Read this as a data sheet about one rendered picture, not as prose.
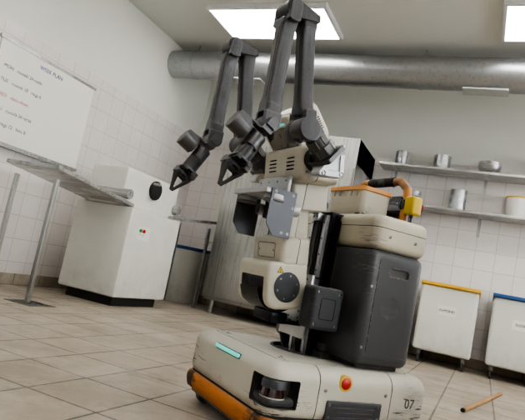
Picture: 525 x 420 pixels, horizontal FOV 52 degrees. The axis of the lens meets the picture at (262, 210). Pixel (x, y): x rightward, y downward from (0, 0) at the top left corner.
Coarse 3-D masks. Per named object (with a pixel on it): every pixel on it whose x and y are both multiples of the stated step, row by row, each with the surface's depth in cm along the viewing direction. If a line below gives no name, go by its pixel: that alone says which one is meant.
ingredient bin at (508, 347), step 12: (492, 300) 513; (504, 300) 488; (516, 300) 484; (492, 312) 490; (504, 312) 486; (516, 312) 482; (492, 324) 488; (504, 324) 484; (516, 324) 480; (492, 336) 486; (504, 336) 482; (516, 336) 479; (492, 348) 484; (504, 348) 480; (516, 348) 477; (492, 360) 482; (504, 360) 479; (516, 360) 475
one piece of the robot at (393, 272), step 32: (320, 224) 205; (352, 224) 194; (384, 224) 184; (416, 224) 194; (320, 256) 198; (352, 256) 190; (384, 256) 184; (416, 256) 192; (352, 288) 186; (384, 288) 184; (416, 288) 191; (352, 320) 183; (384, 320) 184; (320, 352) 190; (352, 352) 179; (384, 352) 184
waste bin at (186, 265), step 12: (180, 252) 632; (192, 252) 633; (180, 264) 631; (192, 264) 633; (204, 264) 645; (180, 276) 630; (192, 276) 634; (168, 288) 633; (180, 288) 630; (192, 288) 636; (180, 300) 629
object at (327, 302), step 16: (256, 288) 184; (304, 288) 184; (320, 288) 180; (256, 304) 191; (304, 304) 182; (320, 304) 179; (336, 304) 183; (272, 320) 186; (288, 320) 191; (304, 320) 180; (320, 320) 179; (336, 320) 183
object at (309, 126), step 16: (288, 0) 169; (304, 16) 171; (320, 16) 174; (304, 32) 173; (304, 48) 173; (304, 64) 173; (304, 80) 173; (304, 96) 173; (304, 112) 171; (288, 128) 175; (304, 128) 169; (320, 128) 172
